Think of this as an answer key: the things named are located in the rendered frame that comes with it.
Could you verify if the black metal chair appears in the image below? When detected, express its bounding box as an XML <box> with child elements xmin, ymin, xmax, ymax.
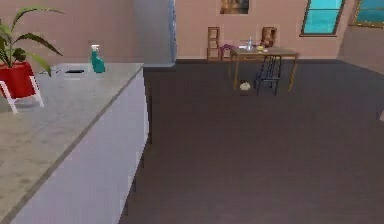
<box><xmin>254</xmin><ymin>54</ymin><xmax>283</xmax><ymax>97</ymax></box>

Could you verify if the blue window dark frame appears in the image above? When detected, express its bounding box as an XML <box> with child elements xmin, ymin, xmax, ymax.
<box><xmin>299</xmin><ymin>0</ymin><xmax>347</xmax><ymax>37</ymax></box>

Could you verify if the purple chair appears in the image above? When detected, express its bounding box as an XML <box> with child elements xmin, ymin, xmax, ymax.
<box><xmin>219</xmin><ymin>43</ymin><xmax>236</xmax><ymax>62</ymax></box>

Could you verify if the grey fridge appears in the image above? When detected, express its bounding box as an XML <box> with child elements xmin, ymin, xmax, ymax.
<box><xmin>133</xmin><ymin>0</ymin><xmax>178</xmax><ymax>68</ymax></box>

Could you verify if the green house plant red pot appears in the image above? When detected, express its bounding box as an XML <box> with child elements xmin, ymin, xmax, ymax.
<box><xmin>0</xmin><ymin>7</ymin><xmax>66</xmax><ymax>115</ymax></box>

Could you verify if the blue window gold frame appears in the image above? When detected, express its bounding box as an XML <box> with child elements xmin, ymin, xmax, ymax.
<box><xmin>349</xmin><ymin>0</ymin><xmax>384</xmax><ymax>29</ymax></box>

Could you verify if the teal spray bottle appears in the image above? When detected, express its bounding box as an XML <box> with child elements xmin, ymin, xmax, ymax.
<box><xmin>89</xmin><ymin>44</ymin><xmax>107</xmax><ymax>74</ymax></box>

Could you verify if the brown wooden table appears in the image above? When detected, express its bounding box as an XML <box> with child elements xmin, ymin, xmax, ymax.
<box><xmin>228</xmin><ymin>46</ymin><xmax>300</xmax><ymax>92</ymax></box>

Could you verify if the grey kitchen counter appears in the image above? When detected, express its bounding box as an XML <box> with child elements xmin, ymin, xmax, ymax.
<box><xmin>0</xmin><ymin>62</ymin><xmax>150</xmax><ymax>224</ymax></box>

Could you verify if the brown wooden shelf unit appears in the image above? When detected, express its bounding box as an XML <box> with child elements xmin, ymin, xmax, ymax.
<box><xmin>206</xmin><ymin>26</ymin><xmax>221</xmax><ymax>62</ymax></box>
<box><xmin>260</xmin><ymin>26</ymin><xmax>278</xmax><ymax>48</ymax></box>

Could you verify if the framed dark picture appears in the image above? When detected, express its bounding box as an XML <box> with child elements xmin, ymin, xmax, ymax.
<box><xmin>219</xmin><ymin>0</ymin><xmax>250</xmax><ymax>15</ymax></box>

